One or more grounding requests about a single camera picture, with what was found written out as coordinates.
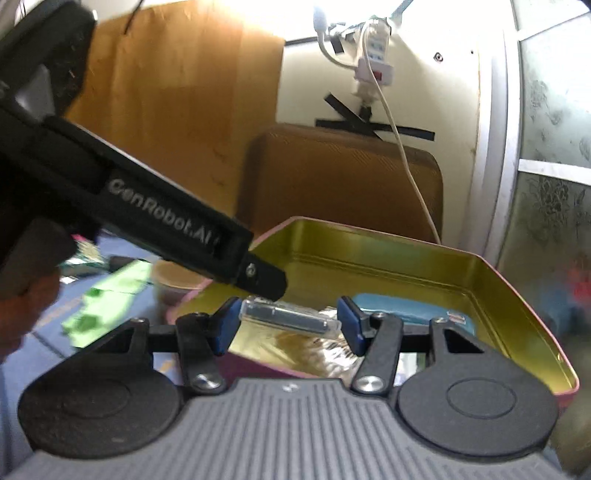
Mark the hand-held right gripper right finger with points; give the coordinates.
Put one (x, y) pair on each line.
(350, 325)

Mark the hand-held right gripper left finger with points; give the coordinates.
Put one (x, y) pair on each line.
(222, 330)

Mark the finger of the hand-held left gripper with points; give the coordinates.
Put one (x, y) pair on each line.
(265, 277)

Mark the clear plastic case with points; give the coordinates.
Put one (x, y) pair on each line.
(286, 318)

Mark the gold tin box pink outside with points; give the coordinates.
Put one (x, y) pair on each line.
(369, 258)

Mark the green soft toy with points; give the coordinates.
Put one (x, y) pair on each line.
(115, 286)

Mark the person's left hand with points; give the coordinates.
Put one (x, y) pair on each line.
(23, 318)

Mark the silver foil packet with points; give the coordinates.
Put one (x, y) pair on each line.
(323, 349)

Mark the blue packet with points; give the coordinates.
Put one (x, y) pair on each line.
(406, 308)

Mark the brown cardboard sheet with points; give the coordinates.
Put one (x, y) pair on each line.
(184, 92)

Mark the blue patterned sheet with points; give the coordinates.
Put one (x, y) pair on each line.
(51, 337)

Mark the black tape strips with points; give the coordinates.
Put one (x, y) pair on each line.
(406, 134)

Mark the frosted glass door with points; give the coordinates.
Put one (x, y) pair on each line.
(554, 115)

